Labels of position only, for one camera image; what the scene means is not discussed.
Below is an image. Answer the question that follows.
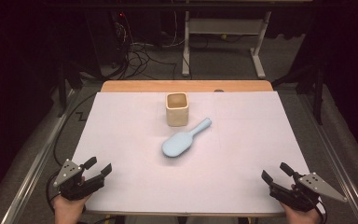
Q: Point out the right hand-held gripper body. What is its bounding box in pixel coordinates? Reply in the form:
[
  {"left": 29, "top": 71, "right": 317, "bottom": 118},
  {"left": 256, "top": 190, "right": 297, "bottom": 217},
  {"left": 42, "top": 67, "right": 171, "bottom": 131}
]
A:
[{"left": 268, "top": 172, "right": 349, "bottom": 214}]

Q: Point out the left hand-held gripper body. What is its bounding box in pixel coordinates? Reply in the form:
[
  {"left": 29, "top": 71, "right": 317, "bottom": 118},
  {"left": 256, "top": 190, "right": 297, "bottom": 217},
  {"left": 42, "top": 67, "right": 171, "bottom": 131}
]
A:
[{"left": 53, "top": 159, "right": 106, "bottom": 202}]

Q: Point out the cream square cup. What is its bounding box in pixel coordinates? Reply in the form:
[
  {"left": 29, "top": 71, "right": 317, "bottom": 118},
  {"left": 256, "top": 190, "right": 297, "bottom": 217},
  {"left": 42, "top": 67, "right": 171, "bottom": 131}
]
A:
[{"left": 165, "top": 91, "right": 190, "bottom": 128}]

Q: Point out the person's right hand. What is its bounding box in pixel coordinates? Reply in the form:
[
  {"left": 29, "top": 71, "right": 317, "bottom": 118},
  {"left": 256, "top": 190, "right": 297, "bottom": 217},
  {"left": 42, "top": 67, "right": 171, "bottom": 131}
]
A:
[{"left": 279, "top": 184, "right": 324, "bottom": 224}]

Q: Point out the person's left hand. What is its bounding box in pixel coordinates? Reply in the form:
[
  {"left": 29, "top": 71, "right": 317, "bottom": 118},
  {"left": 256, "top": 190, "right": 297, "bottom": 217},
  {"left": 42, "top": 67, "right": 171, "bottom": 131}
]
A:
[{"left": 52, "top": 194, "right": 91, "bottom": 224}]

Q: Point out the white table sheet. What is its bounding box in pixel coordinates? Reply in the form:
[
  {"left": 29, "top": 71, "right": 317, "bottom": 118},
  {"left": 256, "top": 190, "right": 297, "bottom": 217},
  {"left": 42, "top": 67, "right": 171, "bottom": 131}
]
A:
[{"left": 71, "top": 91, "right": 311, "bottom": 216}]

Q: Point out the black metal stand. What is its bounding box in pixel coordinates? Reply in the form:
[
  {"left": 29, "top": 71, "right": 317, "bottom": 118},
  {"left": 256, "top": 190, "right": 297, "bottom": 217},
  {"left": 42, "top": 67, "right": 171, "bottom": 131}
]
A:
[
  {"left": 56, "top": 59, "right": 87, "bottom": 119},
  {"left": 272, "top": 60, "right": 328, "bottom": 126}
]

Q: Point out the dark device with red light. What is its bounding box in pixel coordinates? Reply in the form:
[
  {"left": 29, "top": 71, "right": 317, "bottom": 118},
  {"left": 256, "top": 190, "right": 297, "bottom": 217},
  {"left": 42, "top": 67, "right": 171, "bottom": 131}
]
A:
[{"left": 113, "top": 8, "right": 130, "bottom": 35}]

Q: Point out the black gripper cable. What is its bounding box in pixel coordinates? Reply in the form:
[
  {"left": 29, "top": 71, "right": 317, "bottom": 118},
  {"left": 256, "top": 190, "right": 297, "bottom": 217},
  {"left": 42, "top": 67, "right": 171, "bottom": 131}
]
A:
[
  {"left": 313, "top": 199, "right": 328, "bottom": 224},
  {"left": 45, "top": 92, "right": 98, "bottom": 206}
]

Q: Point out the aluminium floor rail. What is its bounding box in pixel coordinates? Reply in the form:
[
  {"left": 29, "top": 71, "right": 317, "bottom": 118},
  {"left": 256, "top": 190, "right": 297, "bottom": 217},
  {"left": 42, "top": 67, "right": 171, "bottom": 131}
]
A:
[
  {"left": 0, "top": 88, "right": 77, "bottom": 224},
  {"left": 296, "top": 92, "right": 358, "bottom": 224}
]

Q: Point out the tangle of floor cables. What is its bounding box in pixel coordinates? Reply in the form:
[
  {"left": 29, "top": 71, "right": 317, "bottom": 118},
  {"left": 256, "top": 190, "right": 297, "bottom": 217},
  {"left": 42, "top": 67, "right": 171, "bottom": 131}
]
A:
[{"left": 113, "top": 10, "right": 186, "bottom": 81}]

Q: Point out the white metal desk frame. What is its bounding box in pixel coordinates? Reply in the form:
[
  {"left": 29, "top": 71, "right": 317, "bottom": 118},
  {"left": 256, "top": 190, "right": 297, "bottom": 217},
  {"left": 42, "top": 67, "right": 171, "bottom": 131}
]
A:
[{"left": 181, "top": 0, "right": 273, "bottom": 79}]

